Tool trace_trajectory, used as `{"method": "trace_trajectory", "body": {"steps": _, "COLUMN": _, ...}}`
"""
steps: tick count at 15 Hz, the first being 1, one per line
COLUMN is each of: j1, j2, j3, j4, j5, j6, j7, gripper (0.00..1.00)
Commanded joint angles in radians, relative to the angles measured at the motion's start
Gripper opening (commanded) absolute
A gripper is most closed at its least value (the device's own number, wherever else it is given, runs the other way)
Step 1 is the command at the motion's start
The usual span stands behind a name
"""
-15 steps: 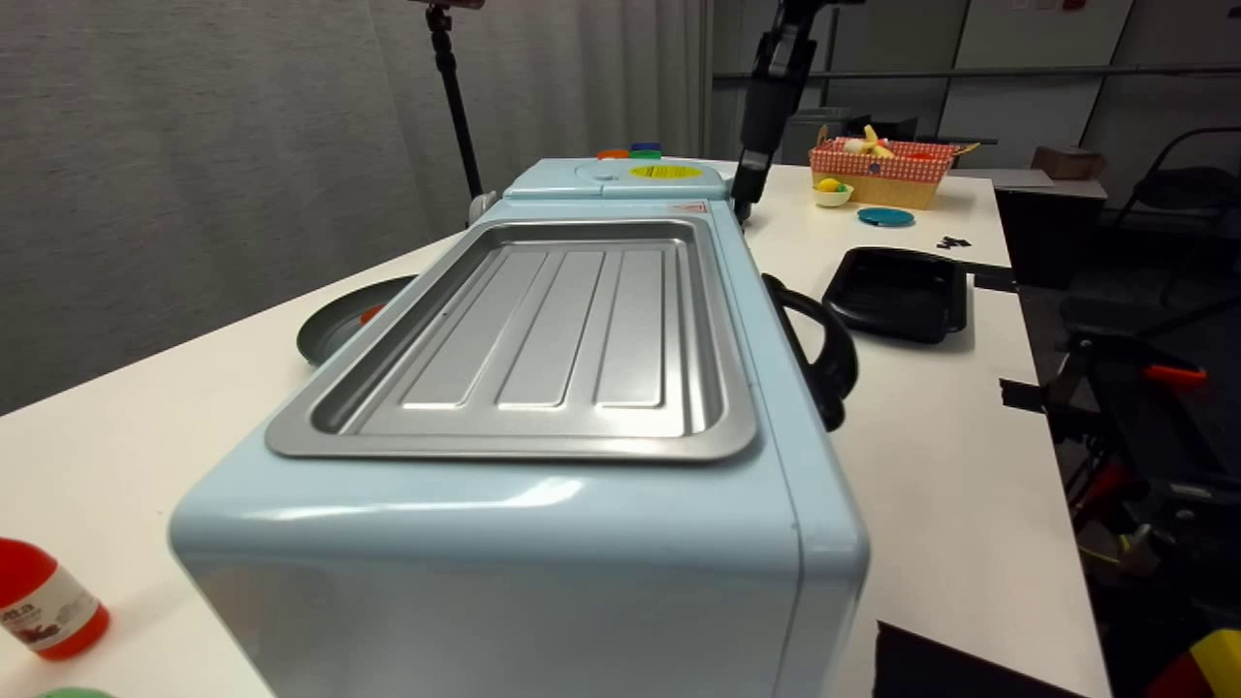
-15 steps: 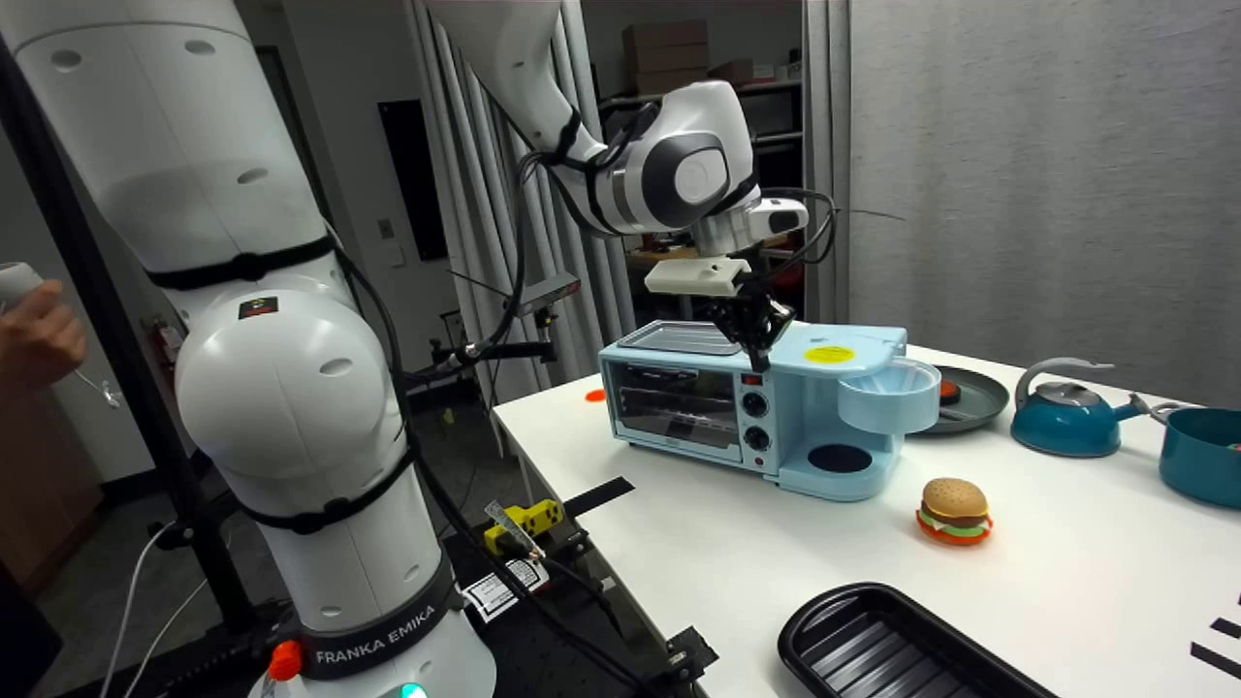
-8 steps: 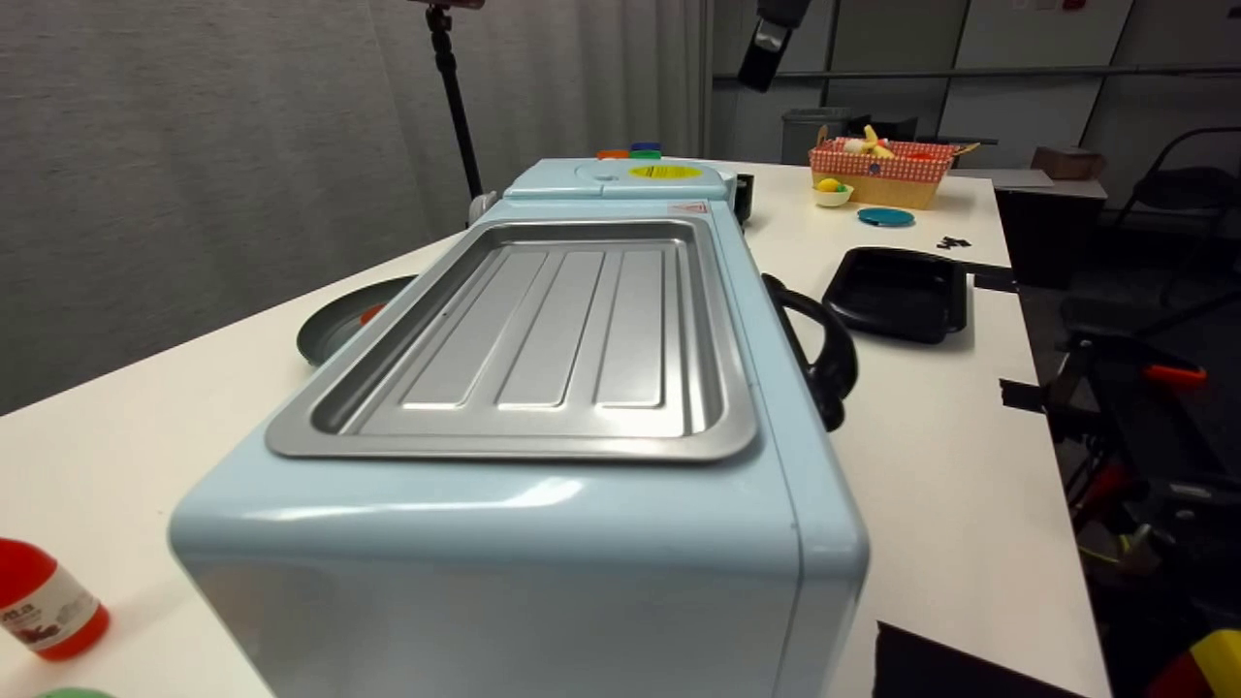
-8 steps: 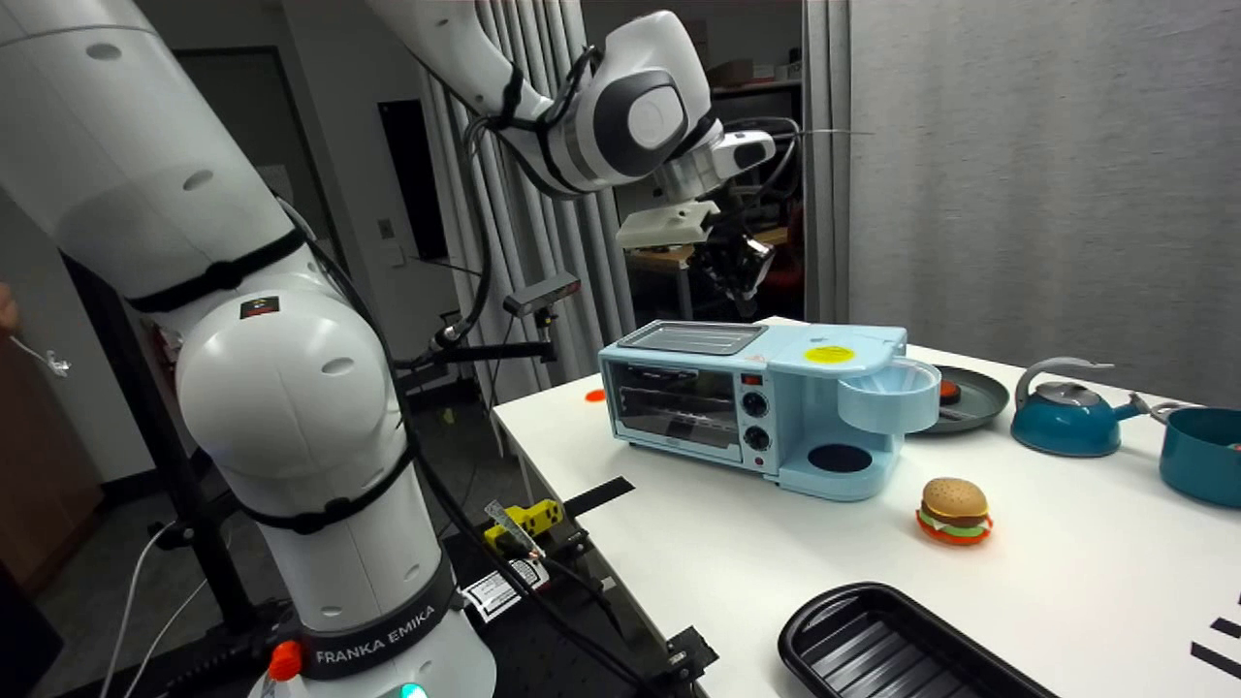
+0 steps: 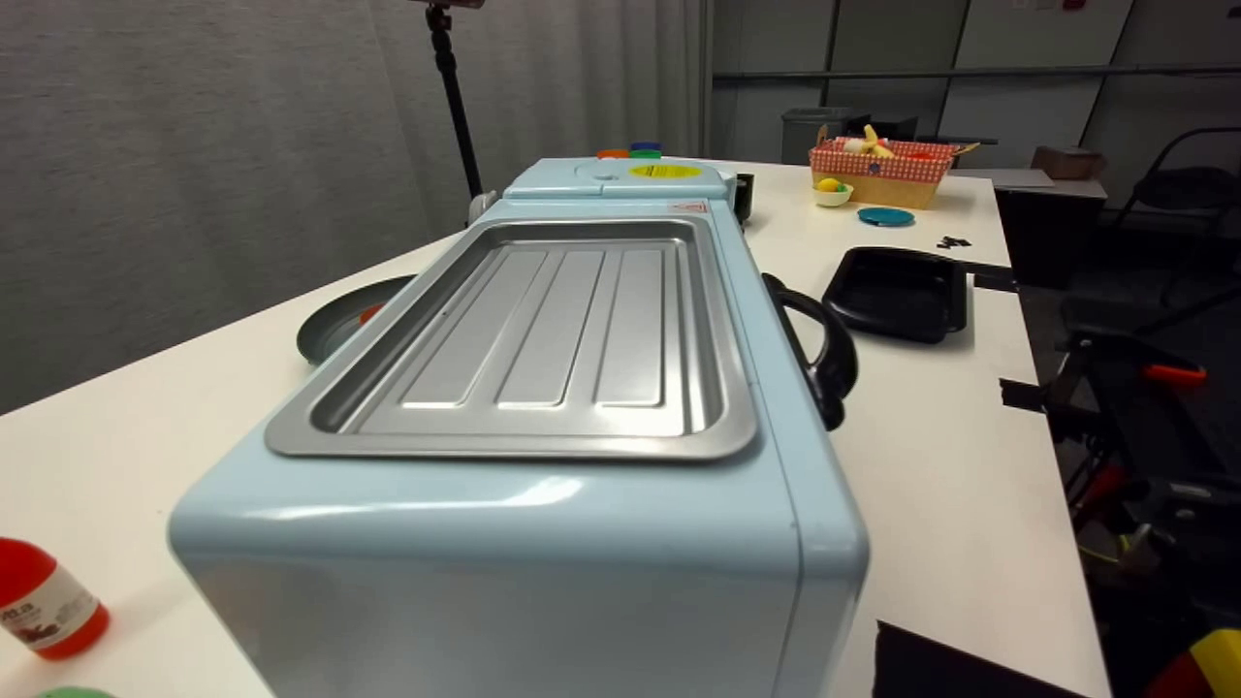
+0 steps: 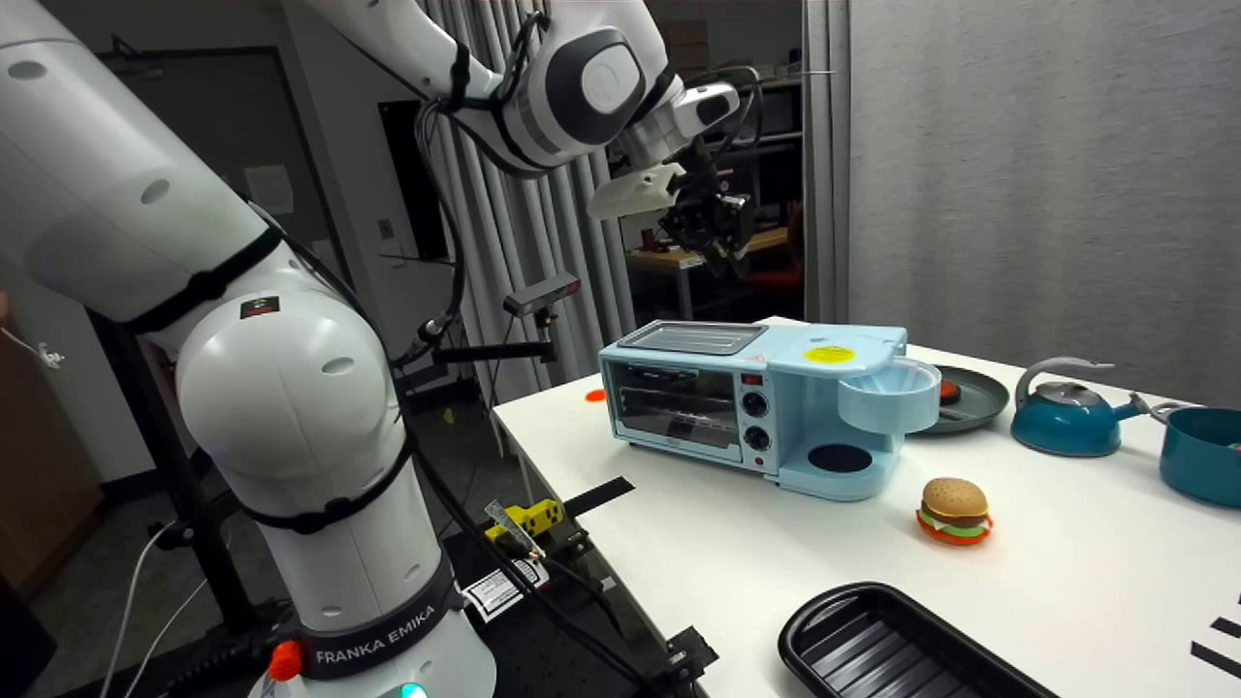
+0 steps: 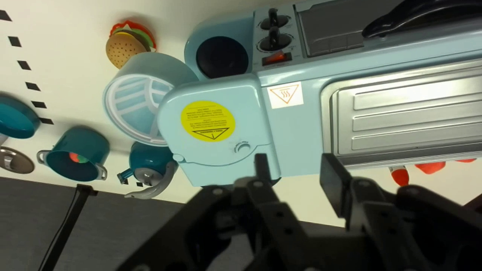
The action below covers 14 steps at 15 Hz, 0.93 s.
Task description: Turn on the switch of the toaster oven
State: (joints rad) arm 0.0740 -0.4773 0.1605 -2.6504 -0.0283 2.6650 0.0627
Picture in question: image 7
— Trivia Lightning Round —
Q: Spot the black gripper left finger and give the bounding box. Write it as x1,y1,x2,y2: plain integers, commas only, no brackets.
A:
190,152,323,271

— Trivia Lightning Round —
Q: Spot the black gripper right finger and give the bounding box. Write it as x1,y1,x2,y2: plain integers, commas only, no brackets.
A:
320,152,482,271

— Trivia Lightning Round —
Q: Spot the light blue toaster oven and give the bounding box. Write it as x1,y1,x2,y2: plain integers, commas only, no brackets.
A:
103,0,482,188

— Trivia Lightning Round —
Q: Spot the small red toy food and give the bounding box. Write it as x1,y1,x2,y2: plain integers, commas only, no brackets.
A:
391,167,412,188

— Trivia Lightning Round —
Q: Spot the toy hamburger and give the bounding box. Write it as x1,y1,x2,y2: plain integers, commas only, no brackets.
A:
104,20,159,71

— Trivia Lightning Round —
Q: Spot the silver round lid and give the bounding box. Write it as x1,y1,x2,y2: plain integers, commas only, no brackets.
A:
0,146,37,176

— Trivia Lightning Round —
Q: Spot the large teal pot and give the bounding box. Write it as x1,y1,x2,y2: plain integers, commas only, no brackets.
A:
0,92,43,142

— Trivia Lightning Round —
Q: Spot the teal pot with handles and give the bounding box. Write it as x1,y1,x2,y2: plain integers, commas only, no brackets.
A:
35,125,112,184

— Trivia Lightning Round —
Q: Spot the black camera tripod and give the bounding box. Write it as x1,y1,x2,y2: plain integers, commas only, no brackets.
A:
37,184,98,271

